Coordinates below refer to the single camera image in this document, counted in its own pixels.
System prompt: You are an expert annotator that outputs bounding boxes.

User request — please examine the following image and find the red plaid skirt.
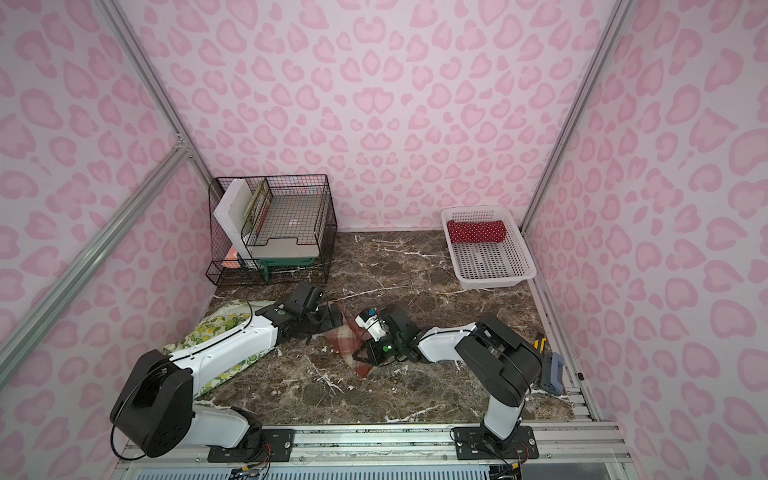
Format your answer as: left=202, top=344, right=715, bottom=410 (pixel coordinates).
left=324, top=302, right=373, bottom=380

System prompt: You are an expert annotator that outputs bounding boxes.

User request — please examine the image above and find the green lemon print skirt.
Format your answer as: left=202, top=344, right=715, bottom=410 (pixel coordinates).
left=163, top=300, right=277, bottom=398

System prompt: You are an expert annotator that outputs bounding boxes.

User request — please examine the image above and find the white plastic basket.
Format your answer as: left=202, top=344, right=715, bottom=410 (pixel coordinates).
left=441, top=205, right=537, bottom=289

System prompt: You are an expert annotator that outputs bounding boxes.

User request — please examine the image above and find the red polka dot skirt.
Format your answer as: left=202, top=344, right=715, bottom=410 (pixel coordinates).
left=446, top=220, right=507, bottom=244

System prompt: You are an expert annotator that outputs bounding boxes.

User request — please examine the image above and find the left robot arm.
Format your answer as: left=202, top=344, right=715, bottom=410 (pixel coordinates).
left=109, top=282, right=344, bottom=463

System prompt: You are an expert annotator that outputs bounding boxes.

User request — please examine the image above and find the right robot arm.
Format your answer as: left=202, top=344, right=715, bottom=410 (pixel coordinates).
left=353, top=305, right=545, bottom=441

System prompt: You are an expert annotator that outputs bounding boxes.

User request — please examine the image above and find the green stand under tray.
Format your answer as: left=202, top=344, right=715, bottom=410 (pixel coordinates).
left=236, top=255, right=317, bottom=282

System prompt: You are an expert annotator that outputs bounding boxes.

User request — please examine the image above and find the white tray in basket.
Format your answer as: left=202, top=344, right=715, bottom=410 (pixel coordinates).
left=242, top=194, right=329, bottom=259

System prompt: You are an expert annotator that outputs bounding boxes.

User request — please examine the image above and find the green book in basket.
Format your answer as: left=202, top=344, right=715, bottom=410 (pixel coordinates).
left=241, top=180, right=273, bottom=237

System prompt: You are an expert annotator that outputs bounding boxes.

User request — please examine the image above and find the white foam board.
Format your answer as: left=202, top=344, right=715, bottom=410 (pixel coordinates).
left=214, top=179, right=252, bottom=260

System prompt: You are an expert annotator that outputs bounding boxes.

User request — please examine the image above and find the yellow black utility knife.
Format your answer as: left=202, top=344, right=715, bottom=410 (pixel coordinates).
left=533, top=334, right=547, bottom=354

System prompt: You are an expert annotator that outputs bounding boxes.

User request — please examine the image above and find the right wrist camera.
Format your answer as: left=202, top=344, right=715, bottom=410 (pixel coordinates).
left=355, top=308, right=387, bottom=341

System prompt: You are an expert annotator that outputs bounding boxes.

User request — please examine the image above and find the black wire basket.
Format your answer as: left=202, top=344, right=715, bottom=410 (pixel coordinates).
left=206, top=174, right=337, bottom=286

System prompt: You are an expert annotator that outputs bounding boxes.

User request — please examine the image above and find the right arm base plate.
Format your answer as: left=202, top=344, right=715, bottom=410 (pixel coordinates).
left=450, top=425, right=539, bottom=463

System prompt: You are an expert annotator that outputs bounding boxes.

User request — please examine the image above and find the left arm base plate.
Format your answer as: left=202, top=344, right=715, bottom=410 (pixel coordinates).
left=207, top=426, right=296, bottom=464

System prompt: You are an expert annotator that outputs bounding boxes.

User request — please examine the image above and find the aluminium front rail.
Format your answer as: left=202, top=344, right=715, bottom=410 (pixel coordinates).
left=109, top=422, right=639, bottom=479

